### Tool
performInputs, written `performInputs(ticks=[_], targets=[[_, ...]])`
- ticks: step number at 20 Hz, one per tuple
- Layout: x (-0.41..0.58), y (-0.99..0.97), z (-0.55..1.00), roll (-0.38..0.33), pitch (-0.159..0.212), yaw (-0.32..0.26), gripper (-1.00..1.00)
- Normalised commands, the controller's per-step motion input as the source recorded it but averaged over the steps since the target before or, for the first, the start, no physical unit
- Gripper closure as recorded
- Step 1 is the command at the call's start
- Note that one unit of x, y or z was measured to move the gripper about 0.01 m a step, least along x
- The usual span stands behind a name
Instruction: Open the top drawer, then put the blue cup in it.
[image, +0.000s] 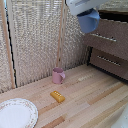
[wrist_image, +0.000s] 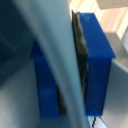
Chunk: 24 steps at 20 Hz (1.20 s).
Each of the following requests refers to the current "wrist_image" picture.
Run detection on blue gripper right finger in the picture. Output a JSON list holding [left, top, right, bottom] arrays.
[[70, 11, 117, 118]]

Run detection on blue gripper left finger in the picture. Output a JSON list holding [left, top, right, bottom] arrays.
[[30, 39, 66, 120]]

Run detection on blue mug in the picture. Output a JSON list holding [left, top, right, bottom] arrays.
[[0, 0, 93, 128]]

